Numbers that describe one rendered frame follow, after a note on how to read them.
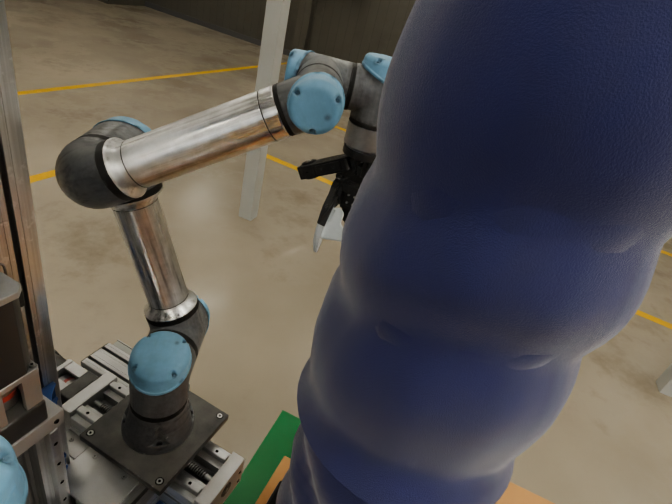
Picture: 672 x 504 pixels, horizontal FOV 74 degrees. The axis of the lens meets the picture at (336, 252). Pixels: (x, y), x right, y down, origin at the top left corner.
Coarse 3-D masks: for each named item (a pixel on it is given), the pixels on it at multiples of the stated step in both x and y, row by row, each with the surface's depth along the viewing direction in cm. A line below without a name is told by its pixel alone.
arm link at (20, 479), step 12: (0, 444) 32; (0, 456) 31; (12, 456) 32; (0, 468) 30; (12, 468) 31; (0, 480) 30; (12, 480) 31; (24, 480) 34; (0, 492) 30; (12, 492) 31; (24, 492) 33
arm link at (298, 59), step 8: (296, 56) 70; (304, 56) 70; (312, 56) 71; (320, 56) 71; (328, 56) 72; (288, 64) 70; (296, 64) 70; (304, 64) 69; (328, 64) 67; (336, 64) 71; (344, 64) 72; (352, 64) 72; (288, 72) 70; (296, 72) 70; (344, 72) 71; (352, 72) 71; (344, 80) 71; (352, 80) 71; (344, 88) 71; (352, 88) 71
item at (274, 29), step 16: (272, 0) 301; (288, 0) 305; (272, 16) 305; (272, 32) 310; (272, 48) 315; (272, 64) 320; (256, 80) 330; (272, 80) 327; (256, 160) 359; (256, 176) 366; (256, 192) 377; (240, 208) 385; (256, 208) 389
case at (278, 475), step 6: (282, 462) 111; (288, 462) 111; (282, 468) 109; (288, 468) 110; (276, 474) 108; (282, 474) 108; (270, 480) 106; (276, 480) 106; (270, 486) 105; (264, 492) 103; (270, 492) 104; (258, 498) 102; (264, 498) 102
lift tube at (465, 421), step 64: (448, 0) 24; (512, 0) 21; (576, 0) 20; (640, 0) 19; (448, 64) 24; (512, 64) 22; (576, 64) 20; (640, 64) 20; (384, 128) 30; (448, 128) 25; (512, 128) 23; (576, 128) 21; (640, 128) 21; (384, 192) 32; (448, 192) 27; (512, 192) 24; (576, 192) 23; (640, 192) 23; (384, 256) 30; (448, 256) 27; (512, 256) 26; (576, 256) 25; (640, 256) 27; (320, 320) 41; (384, 320) 33; (448, 320) 29; (512, 320) 27; (576, 320) 27; (320, 384) 40; (384, 384) 34; (448, 384) 31; (512, 384) 31; (320, 448) 41; (384, 448) 37; (448, 448) 34; (512, 448) 35
